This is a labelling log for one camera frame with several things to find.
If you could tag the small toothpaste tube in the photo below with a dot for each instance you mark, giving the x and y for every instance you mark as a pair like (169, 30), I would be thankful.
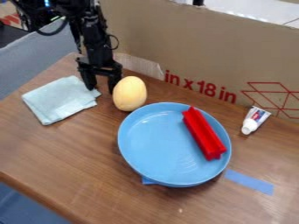
(255, 118)

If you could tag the cardboard box wall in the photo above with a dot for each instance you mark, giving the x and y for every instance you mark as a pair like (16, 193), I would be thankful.
(232, 58)

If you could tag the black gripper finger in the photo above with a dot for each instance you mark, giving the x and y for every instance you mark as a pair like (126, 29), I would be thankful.
(112, 80)
(88, 77)

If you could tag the yellow ball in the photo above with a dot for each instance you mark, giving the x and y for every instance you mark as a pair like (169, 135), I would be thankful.
(129, 93)

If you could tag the black computer tower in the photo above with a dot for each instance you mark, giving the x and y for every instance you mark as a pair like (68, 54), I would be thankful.
(36, 14)

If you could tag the red plastic block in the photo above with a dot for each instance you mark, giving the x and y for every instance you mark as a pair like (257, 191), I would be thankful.
(202, 134)

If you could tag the blue tape strip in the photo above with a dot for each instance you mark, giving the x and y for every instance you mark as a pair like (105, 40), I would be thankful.
(249, 182)

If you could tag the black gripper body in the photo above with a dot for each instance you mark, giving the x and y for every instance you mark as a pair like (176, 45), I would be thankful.
(109, 68)

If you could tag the light blue cloth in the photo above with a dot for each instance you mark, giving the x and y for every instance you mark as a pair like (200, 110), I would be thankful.
(60, 99)

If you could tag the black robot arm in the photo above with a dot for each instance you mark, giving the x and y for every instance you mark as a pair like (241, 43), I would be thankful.
(84, 13)

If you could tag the blue plate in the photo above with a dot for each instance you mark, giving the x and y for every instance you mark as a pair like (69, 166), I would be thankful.
(158, 149)

